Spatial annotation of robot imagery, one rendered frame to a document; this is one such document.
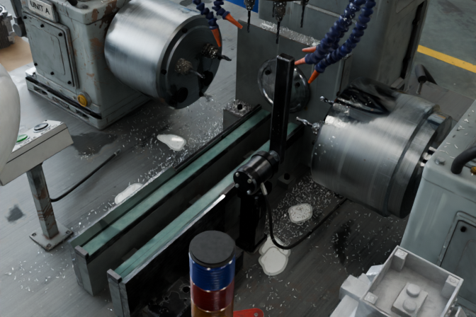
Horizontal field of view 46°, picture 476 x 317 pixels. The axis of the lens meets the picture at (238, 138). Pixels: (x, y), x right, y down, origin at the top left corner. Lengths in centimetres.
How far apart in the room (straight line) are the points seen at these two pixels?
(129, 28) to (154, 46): 9
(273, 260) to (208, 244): 54
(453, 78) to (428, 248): 255
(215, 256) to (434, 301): 32
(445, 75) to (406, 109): 251
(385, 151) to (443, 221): 16
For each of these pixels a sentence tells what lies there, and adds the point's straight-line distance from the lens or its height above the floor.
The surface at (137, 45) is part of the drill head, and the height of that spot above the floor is 111.
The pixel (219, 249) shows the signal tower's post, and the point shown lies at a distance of 73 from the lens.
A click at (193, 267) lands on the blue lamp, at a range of 73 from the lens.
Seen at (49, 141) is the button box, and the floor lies 106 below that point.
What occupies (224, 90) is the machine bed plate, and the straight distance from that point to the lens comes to 175.
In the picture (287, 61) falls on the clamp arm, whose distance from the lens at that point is 103.
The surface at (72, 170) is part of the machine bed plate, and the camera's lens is 150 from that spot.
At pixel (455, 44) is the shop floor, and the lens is 399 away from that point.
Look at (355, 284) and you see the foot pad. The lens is 90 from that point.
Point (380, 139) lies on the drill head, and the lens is 107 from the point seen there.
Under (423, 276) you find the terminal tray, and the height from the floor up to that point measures 112.
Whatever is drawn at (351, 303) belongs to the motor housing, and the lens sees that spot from 89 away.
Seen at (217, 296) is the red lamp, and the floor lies 115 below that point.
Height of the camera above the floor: 177
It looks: 39 degrees down
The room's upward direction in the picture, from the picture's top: 2 degrees clockwise
